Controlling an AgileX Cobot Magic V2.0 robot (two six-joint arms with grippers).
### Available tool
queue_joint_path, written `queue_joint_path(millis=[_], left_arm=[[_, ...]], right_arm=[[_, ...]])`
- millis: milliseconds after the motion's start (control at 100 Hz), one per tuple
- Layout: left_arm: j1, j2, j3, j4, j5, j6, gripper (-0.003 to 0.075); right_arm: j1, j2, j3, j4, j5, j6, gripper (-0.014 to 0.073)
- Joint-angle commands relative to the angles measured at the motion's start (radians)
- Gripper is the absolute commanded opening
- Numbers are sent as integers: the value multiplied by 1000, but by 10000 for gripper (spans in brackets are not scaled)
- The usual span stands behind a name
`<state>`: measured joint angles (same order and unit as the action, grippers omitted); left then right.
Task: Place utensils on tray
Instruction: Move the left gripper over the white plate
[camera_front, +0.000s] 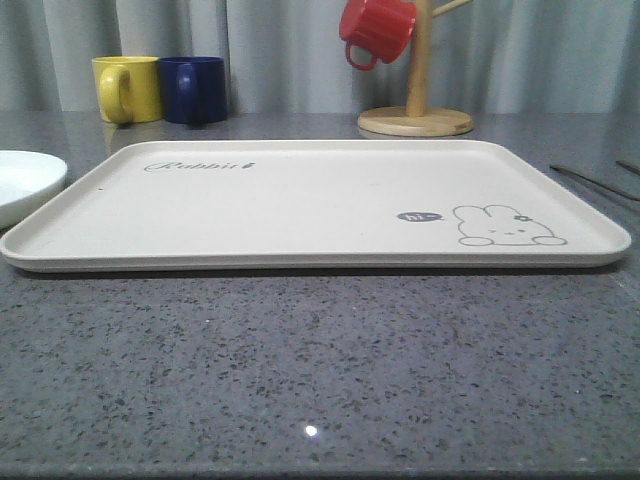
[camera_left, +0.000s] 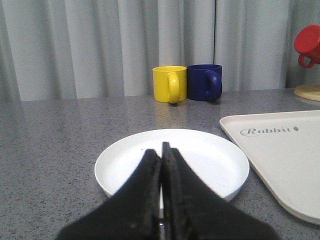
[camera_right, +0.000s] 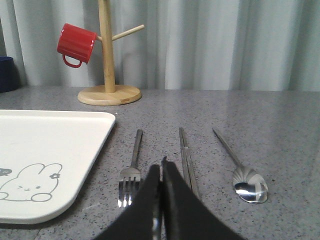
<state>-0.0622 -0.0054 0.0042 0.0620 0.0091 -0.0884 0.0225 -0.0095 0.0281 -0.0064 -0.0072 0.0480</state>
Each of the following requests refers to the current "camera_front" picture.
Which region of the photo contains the white round plate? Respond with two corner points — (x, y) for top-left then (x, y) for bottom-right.
(1, 150), (68, 228)

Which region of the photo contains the beige rabbit serving tray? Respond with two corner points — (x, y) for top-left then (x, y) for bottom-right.
(1, 140), (631, 272)

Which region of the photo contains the wooden mug tree stand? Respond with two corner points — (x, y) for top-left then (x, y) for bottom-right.
(358, 0), (474, 137)

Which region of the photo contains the dark blue mug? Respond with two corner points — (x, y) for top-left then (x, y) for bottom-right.
(158, 56), (228, 125)

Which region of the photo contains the red mug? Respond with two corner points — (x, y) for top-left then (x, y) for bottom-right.
(339, 0), (417, 71)

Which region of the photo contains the yellow mug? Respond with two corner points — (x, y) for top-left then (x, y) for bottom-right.
(91, 56), (162, 124)

